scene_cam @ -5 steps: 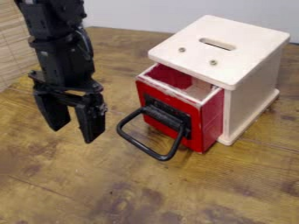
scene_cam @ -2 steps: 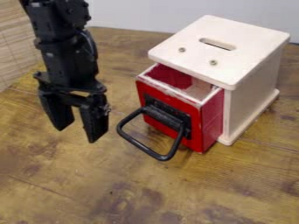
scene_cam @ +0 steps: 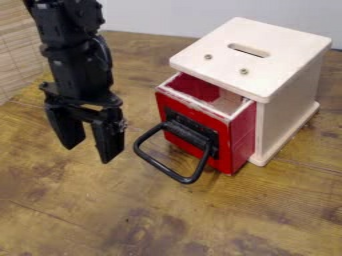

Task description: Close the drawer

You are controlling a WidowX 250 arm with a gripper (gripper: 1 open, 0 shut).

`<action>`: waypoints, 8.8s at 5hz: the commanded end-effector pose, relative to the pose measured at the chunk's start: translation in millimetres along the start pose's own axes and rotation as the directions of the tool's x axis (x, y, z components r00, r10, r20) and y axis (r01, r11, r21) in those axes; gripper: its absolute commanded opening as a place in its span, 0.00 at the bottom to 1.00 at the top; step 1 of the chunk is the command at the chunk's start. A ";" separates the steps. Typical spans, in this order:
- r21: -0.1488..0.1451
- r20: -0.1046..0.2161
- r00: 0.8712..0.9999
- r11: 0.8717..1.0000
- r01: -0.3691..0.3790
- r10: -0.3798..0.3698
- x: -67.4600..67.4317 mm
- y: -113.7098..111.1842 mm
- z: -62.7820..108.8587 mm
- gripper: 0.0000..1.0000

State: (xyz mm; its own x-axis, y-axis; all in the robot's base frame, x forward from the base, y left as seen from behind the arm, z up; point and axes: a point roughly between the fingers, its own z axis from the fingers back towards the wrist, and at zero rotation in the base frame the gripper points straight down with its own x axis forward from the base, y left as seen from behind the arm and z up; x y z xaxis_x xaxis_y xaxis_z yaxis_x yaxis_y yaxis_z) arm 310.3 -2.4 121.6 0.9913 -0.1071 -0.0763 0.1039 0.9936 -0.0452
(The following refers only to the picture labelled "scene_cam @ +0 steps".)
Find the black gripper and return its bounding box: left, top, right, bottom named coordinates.
left=41, top=35, right=128, bottom=164

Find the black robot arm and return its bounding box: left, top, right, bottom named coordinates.
left=23, top=0, right=126, bottom=163

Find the red drawer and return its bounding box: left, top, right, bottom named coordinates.
left=156, top=73, right=257, bottom=175

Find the white wooden cabinet box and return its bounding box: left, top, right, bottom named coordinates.
left=170, top=17, right=332, bottom=166

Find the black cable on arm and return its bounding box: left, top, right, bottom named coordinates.
left=91, top=33, right=115, bottom=69

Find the black metal drawer handle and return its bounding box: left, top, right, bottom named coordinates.
left=133, top=119, right=216, bottom=185

